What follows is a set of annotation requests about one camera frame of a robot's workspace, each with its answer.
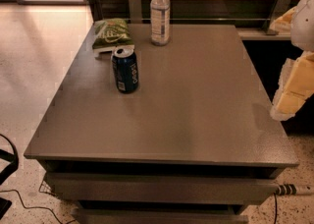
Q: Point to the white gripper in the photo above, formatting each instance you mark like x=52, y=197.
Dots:
x=304, y=25

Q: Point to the clear plastic water bottle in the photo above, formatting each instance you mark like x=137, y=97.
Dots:
x=160, y=21

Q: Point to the grey drawer cabinet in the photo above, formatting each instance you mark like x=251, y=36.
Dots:
x=200, y=110

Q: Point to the blue pepsi soda can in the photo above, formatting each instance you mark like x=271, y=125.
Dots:
x=125, y=69

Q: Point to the green chip bag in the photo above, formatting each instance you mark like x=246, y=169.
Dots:
x=110, y=35

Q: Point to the upper grey drawer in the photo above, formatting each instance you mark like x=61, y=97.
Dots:
x=160, y=189

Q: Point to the grey drawer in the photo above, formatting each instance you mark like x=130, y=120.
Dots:
x=102, y=216
x=160, y=189

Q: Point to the lower grey drawer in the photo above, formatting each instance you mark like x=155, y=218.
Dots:
x=102, y=216

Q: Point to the black chair base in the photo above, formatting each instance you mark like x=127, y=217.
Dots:
x=7, y=171

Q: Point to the right metal wall bracket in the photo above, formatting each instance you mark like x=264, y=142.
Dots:
x=278, y=9

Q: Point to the metal wall bracket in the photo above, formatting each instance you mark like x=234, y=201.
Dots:
x=278, y=9
x=135, y=11

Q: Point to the striped white cable plug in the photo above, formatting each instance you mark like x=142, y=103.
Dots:
x=294, y=190

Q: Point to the left metal wall bracket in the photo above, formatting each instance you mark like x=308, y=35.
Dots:
x=135, y=11

